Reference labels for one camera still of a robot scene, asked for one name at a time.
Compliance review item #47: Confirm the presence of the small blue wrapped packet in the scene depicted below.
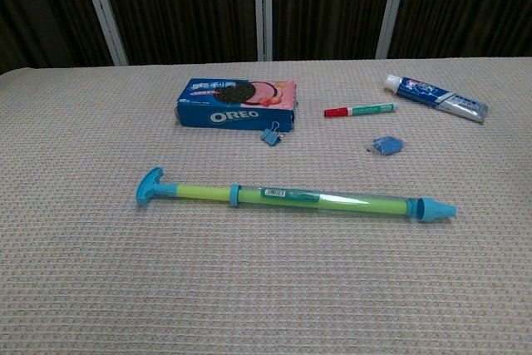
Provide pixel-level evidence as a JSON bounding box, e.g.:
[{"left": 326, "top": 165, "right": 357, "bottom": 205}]
[{"left": 366, "top": 135, "right": 405, "bottom": 157}]

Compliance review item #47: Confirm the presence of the beige woven tablecloth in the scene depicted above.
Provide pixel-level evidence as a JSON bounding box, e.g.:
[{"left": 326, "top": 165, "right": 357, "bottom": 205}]
[{"left": 0, "top": 56, "right": 532, "bottom": 355}]

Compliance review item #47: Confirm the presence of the dark screen panel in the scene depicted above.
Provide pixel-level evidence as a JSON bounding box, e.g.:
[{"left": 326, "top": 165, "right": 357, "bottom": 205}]
[
  {"left": 0, "top": 0, "right": 114, "bottom": 76},
  {"left": 94, "top": 0, "right": 259, "bottom": 67},
  {"left": 387, "top": 0, "right": 532, "bottom": 60},
  {"left": 270, "top": 0, "right": 397, "bottom": 62}
]

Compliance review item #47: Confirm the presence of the blue pink Oreo box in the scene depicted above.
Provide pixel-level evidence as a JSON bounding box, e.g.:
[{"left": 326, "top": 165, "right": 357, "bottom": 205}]
[{"left": 175, "top": 77, "right": 298, "bottom": 134}]

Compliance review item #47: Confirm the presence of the green plastic rod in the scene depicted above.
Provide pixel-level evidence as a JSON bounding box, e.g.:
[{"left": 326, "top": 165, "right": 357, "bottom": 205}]
[{"left": 135, "top": 166, "right": 409, "bottom": 218}]

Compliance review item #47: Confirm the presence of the white screen frame post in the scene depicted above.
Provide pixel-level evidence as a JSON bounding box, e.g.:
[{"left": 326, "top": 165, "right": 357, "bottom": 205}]
[
  {"left": 252, "top": 0, "right": 274, "bottom": 62},
  {"left": 374, "top": 0, "right": 412, "bottom": 61},
  {"left": 76, "top": 0, "right": 130, "bottom": 67}
]

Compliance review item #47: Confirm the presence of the small teal wrapped candy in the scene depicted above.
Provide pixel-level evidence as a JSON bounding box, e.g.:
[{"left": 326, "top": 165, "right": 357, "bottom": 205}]
[{"left": 259, "top": 121, "right": 286, "bottom": 147}]

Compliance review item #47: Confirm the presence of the blue white toothpaste tube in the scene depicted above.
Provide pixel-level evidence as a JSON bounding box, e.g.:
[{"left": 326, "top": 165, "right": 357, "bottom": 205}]
[{"left": 383, "top": 74, "right": 490, "bottom": 125}]

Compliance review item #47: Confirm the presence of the clear labelled plastic syringe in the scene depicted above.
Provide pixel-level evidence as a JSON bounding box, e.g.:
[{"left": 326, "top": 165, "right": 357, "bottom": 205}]
[{"left": 229, "top": 183, "right": 458, "bottom": 224}]

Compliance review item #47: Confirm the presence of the red and green marker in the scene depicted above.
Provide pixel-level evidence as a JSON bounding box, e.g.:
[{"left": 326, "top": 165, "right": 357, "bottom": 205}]
[{"left": 323, "top": 102, "right": 400, "bottom": 119}]

